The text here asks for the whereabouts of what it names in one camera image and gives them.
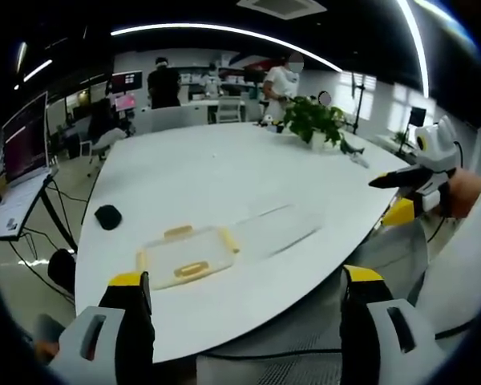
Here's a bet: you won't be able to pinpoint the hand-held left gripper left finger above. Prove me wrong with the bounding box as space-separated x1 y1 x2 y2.
50 270 157 385

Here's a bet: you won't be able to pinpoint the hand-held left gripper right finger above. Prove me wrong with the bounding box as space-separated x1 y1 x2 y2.
338 264 447 385

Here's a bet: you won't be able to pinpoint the clear container lid yellow latches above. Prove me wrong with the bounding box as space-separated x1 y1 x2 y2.
135 224 241 292

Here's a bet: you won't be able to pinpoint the clear plastic food container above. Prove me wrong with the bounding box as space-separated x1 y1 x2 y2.
232 203 326 258

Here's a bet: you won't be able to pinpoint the person's right hand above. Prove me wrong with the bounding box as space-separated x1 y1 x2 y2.
444 168 481 220

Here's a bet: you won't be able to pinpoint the small black monitor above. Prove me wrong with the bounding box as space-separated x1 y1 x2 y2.
409 107 427 128

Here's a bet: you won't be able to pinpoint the black round stool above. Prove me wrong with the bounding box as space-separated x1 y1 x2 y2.
46 248 78 290

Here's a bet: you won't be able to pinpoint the black tripod stand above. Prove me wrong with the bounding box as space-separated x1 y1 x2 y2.
350 71 366 136

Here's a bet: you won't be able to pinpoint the green potted plant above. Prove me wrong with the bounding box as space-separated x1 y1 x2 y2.
282 95 349 152

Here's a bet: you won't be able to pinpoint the small black object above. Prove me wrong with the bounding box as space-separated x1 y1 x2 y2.
94 204 123 232

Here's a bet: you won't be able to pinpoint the black laptop stand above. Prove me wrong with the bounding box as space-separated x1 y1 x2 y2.
18 172 81 254

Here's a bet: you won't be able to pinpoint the white slatted chair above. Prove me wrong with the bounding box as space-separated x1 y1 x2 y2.
215 95 242 124

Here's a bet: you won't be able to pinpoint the white laptop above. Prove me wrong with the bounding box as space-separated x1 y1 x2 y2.
0 91 60 241

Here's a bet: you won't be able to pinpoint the ceiling air vent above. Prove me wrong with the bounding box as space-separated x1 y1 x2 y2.
235 0 329 19

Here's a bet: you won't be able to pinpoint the pink screen monitor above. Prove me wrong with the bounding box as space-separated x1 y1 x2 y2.
113 92 138 112

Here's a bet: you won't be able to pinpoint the dark computer monitor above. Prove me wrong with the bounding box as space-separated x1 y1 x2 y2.
110 71 144 96

